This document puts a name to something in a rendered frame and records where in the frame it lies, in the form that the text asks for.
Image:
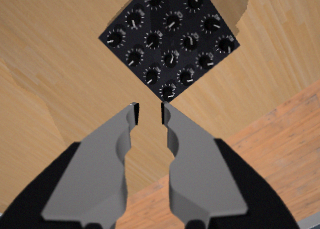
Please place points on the black knob box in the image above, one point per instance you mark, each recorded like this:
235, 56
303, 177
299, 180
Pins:
202, 30

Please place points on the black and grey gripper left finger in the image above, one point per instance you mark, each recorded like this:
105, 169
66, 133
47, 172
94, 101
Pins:
84, 184

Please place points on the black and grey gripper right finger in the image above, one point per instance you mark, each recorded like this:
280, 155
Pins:
209, 181

